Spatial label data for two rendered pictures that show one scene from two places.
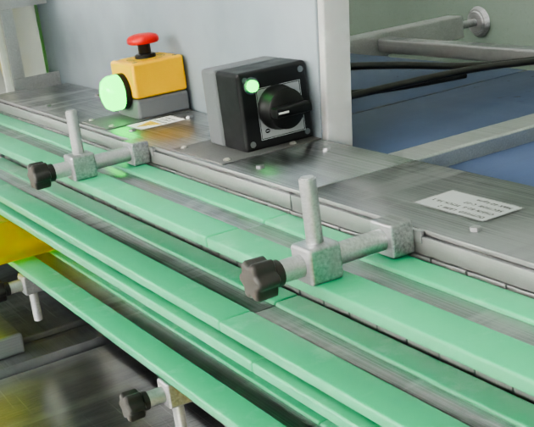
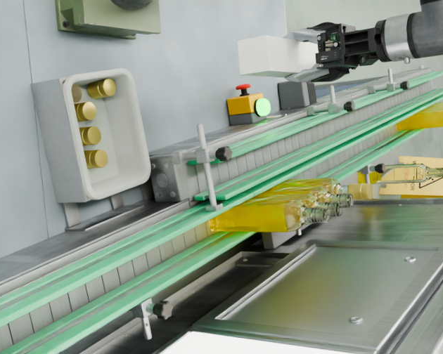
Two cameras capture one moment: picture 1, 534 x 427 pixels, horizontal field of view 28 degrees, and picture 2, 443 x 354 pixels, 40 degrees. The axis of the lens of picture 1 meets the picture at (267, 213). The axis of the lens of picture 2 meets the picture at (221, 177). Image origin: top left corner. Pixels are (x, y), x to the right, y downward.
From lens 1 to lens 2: 261 cm
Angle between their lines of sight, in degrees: 111
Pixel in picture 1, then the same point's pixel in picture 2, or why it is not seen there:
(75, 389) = (330, 237)
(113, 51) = (185, 113)
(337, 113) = not seen: hidden behind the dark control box
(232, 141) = (313, 100)
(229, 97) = (311, 85)
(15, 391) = not seen: hidden behind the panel
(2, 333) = (313, 241)
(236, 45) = (262, 83)
